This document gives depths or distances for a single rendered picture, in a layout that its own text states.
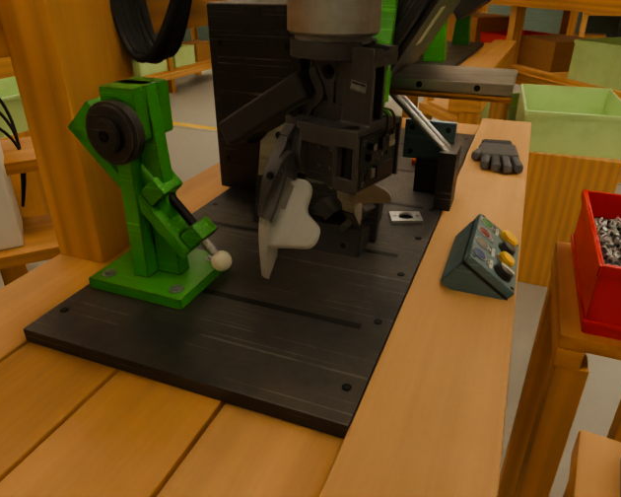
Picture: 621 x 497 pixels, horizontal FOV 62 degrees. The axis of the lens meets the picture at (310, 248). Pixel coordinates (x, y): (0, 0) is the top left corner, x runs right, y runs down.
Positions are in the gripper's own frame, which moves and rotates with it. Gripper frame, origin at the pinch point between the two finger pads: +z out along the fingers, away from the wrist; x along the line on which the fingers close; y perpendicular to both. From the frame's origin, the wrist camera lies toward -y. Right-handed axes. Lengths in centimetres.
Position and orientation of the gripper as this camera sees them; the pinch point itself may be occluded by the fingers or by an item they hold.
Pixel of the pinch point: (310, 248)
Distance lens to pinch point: 52.7
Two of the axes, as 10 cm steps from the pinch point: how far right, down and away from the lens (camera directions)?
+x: 6.2, -3.6, 7.0
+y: 7.9, 2.9, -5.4
